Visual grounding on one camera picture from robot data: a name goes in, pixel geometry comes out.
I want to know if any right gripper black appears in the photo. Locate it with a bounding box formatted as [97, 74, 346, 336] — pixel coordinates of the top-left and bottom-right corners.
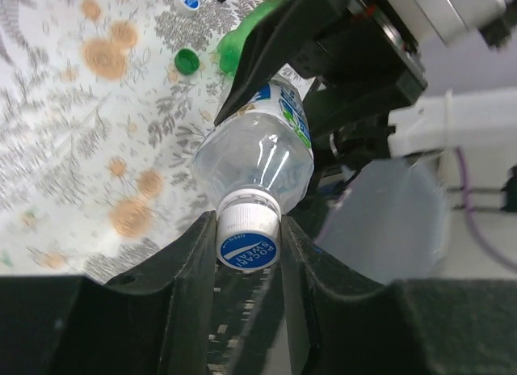
[214, 0, 427, 173]

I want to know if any floral tablecloth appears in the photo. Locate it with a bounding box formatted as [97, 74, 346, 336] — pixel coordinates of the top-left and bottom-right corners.
[1, 0, 261, 281]

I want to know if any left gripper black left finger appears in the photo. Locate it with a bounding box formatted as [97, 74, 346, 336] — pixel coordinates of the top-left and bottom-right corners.
[1, 212, 216, 374]

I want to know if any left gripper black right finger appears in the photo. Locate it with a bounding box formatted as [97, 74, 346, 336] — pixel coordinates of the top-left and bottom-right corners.
[281, 217, 516, 374]

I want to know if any green bottle cap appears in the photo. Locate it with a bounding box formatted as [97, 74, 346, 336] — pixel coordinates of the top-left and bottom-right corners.
[174, 48, 200, 76]

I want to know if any blue white cap right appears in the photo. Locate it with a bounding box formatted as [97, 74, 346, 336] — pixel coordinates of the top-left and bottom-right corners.
[174, 0, 200, 17]

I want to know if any green plastic bottle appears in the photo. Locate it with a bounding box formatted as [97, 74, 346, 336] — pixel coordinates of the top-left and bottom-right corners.
[216, 0, 288, 75]

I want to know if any bottle green white label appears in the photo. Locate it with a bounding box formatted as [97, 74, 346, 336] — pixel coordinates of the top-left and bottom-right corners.
[191, 75, 314, 213]

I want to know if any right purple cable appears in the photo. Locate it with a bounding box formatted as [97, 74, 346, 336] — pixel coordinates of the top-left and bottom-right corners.
[454, 146, 517, 271]

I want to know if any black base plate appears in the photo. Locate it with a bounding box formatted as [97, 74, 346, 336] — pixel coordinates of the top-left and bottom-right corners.
[206, 264, 284, 374]

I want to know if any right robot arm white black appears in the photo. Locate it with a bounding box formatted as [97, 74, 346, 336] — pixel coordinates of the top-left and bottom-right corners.
[216, 0, 516, 171]

